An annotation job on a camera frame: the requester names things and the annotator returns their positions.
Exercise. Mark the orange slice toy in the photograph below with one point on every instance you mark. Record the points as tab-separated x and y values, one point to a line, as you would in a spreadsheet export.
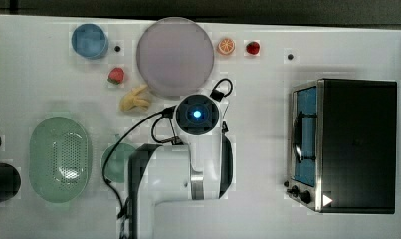
226	46

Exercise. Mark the red strawberry toy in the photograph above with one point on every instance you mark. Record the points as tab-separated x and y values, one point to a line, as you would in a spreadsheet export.
116	76
253	48

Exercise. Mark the yellow banana toy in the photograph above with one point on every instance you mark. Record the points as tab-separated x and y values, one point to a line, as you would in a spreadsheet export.
133	99

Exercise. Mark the lilac round plate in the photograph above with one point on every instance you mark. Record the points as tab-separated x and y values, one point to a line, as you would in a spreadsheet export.
175	57

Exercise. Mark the green strainer basket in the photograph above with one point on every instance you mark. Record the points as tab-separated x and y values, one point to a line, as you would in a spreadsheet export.
60	162

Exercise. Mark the silver toaster oven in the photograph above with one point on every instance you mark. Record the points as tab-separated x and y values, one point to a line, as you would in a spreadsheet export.
343	146

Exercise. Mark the blue cup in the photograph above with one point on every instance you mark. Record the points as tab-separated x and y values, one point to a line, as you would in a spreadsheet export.
89	41

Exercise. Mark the green cup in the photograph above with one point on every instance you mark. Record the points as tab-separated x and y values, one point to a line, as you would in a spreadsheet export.
114	169

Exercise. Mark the large black cylinder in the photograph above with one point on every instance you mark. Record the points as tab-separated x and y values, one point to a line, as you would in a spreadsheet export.
10	181

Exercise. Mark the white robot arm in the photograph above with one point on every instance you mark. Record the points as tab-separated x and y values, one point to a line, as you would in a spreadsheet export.
198	167

